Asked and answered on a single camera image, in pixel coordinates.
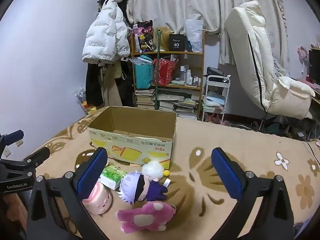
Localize wooden shelf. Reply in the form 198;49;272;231
130;29;205;120

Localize cream recliner chair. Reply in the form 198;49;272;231
224;0;316;120

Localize clear plastic bag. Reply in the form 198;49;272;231
184;19;203;53

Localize green tissue packet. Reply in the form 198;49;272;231
97;164;127;190

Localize white-haired plush doll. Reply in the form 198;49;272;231
117;170;171;205

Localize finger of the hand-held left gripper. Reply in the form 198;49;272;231
21;146;51;170
0;129;25;157

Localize blond wig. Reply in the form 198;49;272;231
156;27;173;52

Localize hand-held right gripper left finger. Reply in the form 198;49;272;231
26;147;108;240

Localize black box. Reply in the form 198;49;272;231
169;34;188;52

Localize dark hanging clothes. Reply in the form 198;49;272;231
85;62;104;107

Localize green pole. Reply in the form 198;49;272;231
154;29;163;110

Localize beige flower printed blanket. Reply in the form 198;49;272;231
26;106;320;240

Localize small clear trinket bag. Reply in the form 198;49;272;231
76;86;97;111

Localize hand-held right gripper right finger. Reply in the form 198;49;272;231
211;147;295;240

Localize beige hanging pants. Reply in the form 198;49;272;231
99;61;123;108

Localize red gift bag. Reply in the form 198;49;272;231
153;57;180;85

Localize light blue folded cloth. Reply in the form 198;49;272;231
204;91;225;107

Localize group of white cosmetic bottles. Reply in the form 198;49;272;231
179;65;202;85

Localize white puffer jacket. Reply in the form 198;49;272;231
82;0;131;63

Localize black pink printed tote bag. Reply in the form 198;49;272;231
134;20;157;53

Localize pink bear plush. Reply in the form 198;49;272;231
117;201;177;233

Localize stack of books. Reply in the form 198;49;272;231
135;89;200;119

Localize white fluffy pompom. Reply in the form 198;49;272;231
142;160;170;180

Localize printed cardboard box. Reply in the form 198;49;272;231
87;106;177;171

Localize teal bag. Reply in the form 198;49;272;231
134;55;154;90

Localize pale patterned curtain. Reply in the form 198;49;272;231
126;0;288;65

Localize pink cylinder pig plush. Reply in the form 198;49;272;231
82;182;112;215

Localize black monitor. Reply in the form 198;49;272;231
309;49;320;83

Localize white trolley cart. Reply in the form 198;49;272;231
202;75;231;123

